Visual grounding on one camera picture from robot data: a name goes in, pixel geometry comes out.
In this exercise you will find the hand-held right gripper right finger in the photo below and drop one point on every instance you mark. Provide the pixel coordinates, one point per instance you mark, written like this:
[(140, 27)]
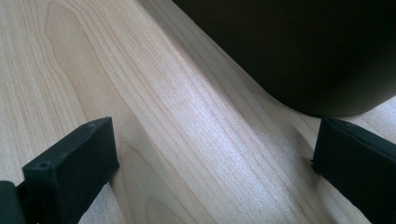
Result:
[(358, 161)]

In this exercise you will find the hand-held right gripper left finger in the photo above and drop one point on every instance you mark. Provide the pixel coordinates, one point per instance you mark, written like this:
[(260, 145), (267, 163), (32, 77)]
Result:
[(68, 168)]

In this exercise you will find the dark round container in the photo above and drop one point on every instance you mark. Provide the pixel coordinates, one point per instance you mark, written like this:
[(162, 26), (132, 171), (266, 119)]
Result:
[(299, 49)]

